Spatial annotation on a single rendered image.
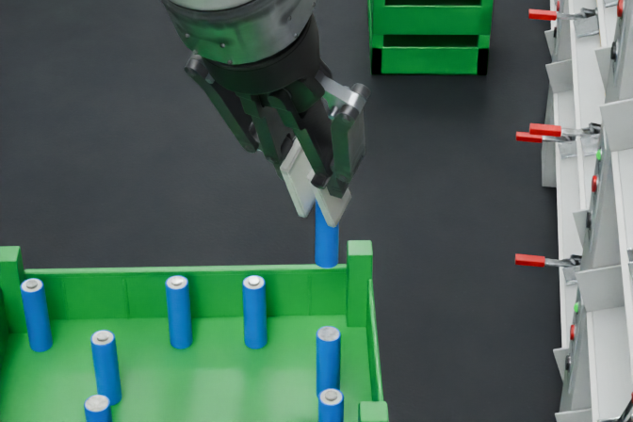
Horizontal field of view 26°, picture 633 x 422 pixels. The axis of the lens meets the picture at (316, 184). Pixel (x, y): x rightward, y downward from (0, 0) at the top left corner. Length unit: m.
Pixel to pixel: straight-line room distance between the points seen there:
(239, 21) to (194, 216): 1.28
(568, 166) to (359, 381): 0.85
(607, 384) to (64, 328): 0.49
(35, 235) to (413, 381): 0.62
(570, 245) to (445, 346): 0.23
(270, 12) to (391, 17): 1.54
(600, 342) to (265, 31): 0.63
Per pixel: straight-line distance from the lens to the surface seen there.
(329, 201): 1.00
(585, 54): 1.75
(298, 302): 1.13
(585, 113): 1.64
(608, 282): 1.34
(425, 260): 1.97
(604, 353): 1.31
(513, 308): 1.90
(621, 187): 1.20
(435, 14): 2.32
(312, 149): 0.93
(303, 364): 1.10
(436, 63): 2.37
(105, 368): 1.05
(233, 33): 0.79
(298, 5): 0.81
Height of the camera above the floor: 1.24
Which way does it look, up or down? 36 degrees down
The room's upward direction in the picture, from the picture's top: straight up
